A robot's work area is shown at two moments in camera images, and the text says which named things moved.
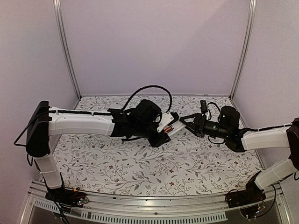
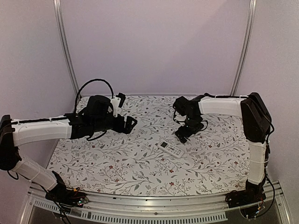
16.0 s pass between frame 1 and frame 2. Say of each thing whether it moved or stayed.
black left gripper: moved
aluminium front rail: stayed
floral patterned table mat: stayed
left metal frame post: stayed
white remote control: moved
